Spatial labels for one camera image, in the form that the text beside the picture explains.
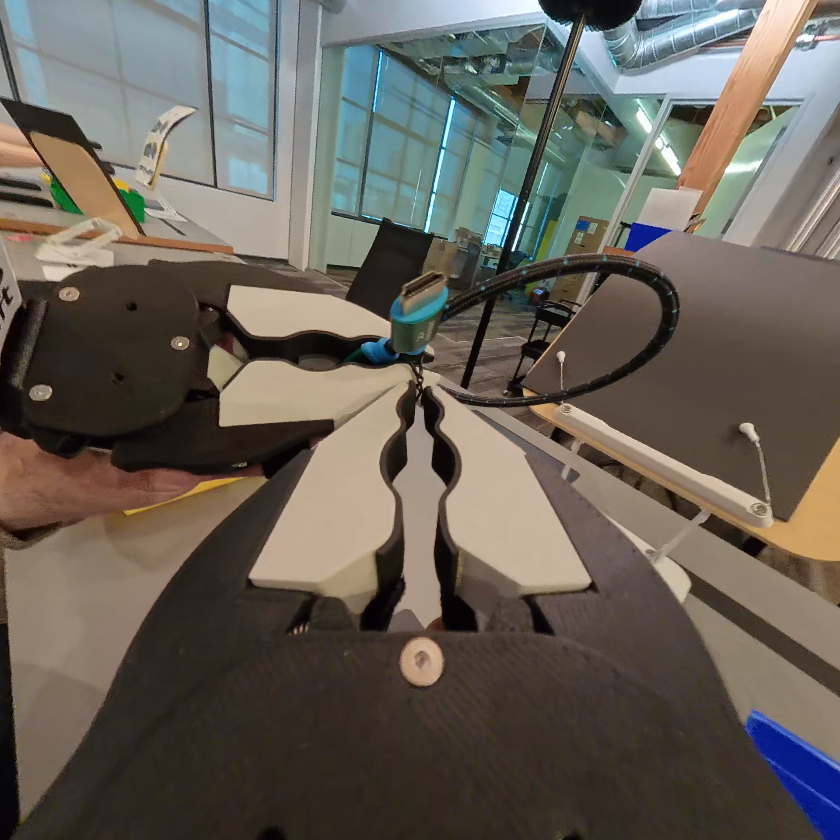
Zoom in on green plastic bin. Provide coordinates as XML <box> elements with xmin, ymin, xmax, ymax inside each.
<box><xmin>50</xmin><ymin>178</ymin><xmax>148</xmax><ymax>224</ymax></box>

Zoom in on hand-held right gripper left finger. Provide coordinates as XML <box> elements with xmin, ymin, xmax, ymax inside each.
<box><xmin>250</xmin><ymin>388</ymin><xmax>414</xmax><ymax>594</ymax></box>

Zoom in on black pole with round base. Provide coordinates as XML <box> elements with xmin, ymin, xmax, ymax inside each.
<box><xmin>460</xmin><ymin>0</ymin><xmax>644</xmax><ymax>389</ymax></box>

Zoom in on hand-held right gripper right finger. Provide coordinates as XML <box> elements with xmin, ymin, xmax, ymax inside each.
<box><xmin>420</xmin><ymin>385</ymin><xmax>593</xmax><ymax>595</ymax></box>

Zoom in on black office chair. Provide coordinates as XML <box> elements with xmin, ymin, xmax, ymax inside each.
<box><xmin>346</xmin><ymin>218</ymin><xmax>447</xmax><ymax>319</ymax></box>

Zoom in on wooden ceiling beam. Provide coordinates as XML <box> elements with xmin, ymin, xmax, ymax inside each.
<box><xmin>676</xmin><ymin>0</ymin><xmax>815</xmax><ymax>232</ymax></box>

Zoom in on silver ventilation ducts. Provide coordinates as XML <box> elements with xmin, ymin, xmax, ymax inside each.
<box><xmin>598</xmin><ymin>0</ymin><xmax>840</xmax><ymax>69</ymax></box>

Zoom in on black metal cart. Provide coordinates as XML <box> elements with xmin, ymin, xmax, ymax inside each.
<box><xmin>519</xmin><ymin>300</ymin><xmax>580</xmax><ymax>382</ymax></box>

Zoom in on wooden board with black surface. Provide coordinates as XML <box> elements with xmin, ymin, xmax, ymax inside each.
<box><xmin>525</xmin><ymin>234</ymin><xmax>840</xmax><ymax>563</ymax></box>
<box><xmin>0</xmin><ymin>99</ymin><xmax>145</xmax><ymax>237</ymax></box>

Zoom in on person's left hand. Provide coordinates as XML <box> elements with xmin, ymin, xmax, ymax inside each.
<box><xmin>0</xmin><ymin>434</ymin><xmax>204</xmax><ymax>534</ymax></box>

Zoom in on yellow plastic bin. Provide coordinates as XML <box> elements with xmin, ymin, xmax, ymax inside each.
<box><xmin>125</xmin><ymin>476</ymin><xmax>245</xmax><ymax>517</ymax></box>

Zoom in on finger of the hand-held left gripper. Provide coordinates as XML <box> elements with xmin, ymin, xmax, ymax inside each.
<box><xmin>226</xmin><ymin>285</ymin><xmax>392</xmax><ymax>358</ymax></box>
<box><xmin>217</xmin><ymin>357</ymin><xmax>414</xmax><ymax>431</ymax></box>

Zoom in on blue plastic bin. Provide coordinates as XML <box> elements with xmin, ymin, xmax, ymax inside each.
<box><xmin>746</xmin><ymin>709</ymin><xmax>840</xmax><ymax>840</ymax></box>
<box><xmin>624</xmin><ymin>221</ymin><xmax>673</xmax><ymax>253</ymax></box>

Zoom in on braided hdmi cable green plug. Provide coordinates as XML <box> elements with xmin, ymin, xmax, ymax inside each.
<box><xmin>355</xmin><ymin>256</ymin><xmax>683</xmax><ymax>408</ymax></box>

